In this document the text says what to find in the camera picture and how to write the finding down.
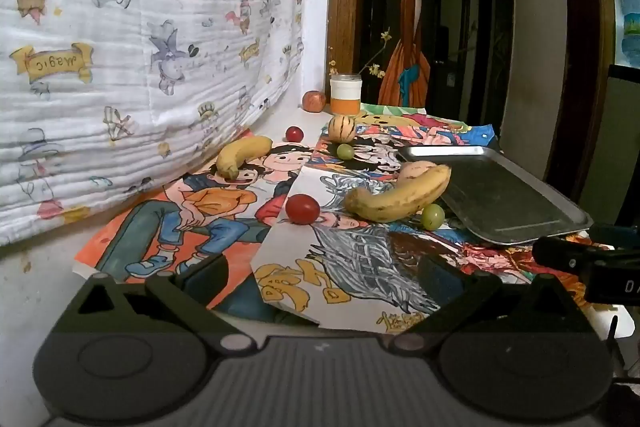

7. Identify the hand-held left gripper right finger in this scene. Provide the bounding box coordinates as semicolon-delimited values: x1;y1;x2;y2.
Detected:
384;253;599;356

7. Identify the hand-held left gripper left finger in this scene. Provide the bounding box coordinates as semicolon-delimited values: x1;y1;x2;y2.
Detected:
50;253;271;356

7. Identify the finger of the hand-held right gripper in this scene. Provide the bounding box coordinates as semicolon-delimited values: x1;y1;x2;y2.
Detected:
531;235;611;282
589;223;640;249

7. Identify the brown-spotted yellow banana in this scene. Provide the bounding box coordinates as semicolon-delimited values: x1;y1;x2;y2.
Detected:
344;164;452;224

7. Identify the metal tray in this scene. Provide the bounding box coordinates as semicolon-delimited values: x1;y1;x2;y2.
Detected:
395;145;594;246

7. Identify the large speckled tan melon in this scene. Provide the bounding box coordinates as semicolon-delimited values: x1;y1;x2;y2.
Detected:
396;160;438;185

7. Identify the small striped yellow melon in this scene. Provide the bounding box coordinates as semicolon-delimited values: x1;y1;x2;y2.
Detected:
327;114;357;144

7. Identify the grey-haired figure drawing poster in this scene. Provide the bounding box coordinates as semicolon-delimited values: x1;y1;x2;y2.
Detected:
250;164;621;338

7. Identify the colourful anime poster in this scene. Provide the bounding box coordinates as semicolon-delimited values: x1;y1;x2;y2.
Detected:
307;114;501;190

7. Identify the yellow bear poster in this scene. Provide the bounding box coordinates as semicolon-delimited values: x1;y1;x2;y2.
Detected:
357;103;428;128

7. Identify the white cup with orange sleeve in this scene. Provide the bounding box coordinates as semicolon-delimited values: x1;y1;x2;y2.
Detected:
330;73;362;116

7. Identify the red apple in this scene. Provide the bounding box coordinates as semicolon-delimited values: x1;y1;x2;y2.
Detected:
302;90;327;112

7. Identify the yellow flower twig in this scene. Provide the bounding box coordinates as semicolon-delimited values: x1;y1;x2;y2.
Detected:
327;27;396;80

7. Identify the orange dress figure door poster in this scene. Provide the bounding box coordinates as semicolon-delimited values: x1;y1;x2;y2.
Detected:
377;0;433;108

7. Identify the blue plastic water bottle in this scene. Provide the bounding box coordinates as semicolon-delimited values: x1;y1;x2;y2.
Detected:
616;0;640;68

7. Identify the white cartoon printed blanket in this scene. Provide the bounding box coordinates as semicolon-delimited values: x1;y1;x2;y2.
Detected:
0;0;306;248

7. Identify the dark wooden door frame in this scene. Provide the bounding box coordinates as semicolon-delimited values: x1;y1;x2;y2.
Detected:
542;0;617;202

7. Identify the brown wooden door frame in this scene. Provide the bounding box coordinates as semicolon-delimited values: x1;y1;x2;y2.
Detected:
326;0;368;108

